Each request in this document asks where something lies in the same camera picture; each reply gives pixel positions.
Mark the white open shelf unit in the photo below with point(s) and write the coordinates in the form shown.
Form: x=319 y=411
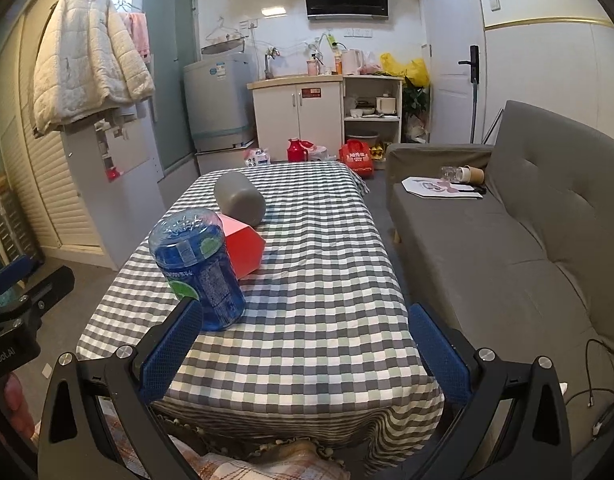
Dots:
x=372 y=122

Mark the brown paper cup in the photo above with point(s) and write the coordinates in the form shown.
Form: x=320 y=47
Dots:
x=473 y=174

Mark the green leafy plant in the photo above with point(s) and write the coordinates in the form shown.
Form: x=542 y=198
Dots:
x=416 y=95

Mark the white toy box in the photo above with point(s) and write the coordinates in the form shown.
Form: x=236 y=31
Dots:
x=257 y=157

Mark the clear plastic bottle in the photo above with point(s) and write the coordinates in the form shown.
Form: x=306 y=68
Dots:
x=450 y=173

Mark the yellow plastic bag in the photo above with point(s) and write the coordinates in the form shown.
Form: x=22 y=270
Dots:
x=412 y=70

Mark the pink towel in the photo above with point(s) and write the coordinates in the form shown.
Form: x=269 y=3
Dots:
x=138 y=35

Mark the person's left hand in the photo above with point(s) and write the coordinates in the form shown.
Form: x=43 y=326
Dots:
x=19 y=405

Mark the white sink cabinet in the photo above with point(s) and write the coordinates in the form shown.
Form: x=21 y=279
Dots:
x=297 y=115

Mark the orange bottle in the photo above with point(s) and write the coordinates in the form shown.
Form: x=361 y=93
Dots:
x=338 y=62

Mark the grey cup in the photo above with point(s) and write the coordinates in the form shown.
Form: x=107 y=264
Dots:
x=239 y=197

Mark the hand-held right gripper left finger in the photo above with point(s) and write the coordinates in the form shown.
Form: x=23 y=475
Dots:
x=171 y=355

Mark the white electric kettle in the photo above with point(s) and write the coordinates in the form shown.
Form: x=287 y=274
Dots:
x=353 y=62

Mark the red hexagonal box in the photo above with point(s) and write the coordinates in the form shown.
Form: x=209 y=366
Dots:
x=244 y=250

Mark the white puffer jacket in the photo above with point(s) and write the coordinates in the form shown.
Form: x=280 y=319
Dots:
x=87 y=60

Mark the blue transparent plastic jar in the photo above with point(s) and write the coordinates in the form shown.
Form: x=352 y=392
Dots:
x=199 y=265

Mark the grey plastic basin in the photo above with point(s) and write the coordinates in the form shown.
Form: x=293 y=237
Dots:
x=363 y=138

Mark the grey white checkered tablecloth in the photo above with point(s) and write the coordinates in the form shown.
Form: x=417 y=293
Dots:
x=317 y=285

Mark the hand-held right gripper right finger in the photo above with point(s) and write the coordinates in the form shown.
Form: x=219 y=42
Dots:
x=439 y=355

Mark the red shopping bag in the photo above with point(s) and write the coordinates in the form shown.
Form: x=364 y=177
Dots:
x=357 y=157

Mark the frosted glass door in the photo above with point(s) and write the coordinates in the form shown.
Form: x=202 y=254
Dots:
x=172 y=85

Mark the metal sink faucet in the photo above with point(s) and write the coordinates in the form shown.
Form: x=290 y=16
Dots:
x=268 y=62

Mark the white wall outlet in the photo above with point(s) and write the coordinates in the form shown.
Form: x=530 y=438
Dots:
x=361 y=33
x=248 y=24

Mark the silver suitcase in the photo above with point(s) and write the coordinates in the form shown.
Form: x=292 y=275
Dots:
x=9 y=232

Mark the white printed paper sheet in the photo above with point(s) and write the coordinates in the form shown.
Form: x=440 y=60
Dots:
x=432 y=189

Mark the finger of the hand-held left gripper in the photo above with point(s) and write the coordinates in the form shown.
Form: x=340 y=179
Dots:
x=49 y=290

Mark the white louvered closet door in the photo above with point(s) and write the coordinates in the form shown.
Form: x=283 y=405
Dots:
x=52 y=195

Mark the white washing machine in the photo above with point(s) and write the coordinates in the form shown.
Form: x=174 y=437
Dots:
x=217 y=100

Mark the red thermos jug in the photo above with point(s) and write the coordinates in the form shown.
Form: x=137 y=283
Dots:
x=294 y=151

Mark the white room door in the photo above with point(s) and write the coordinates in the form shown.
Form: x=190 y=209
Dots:
x=452 y=50

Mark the grey fabric sofa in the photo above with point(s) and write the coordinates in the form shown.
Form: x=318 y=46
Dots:
x=497 y=250

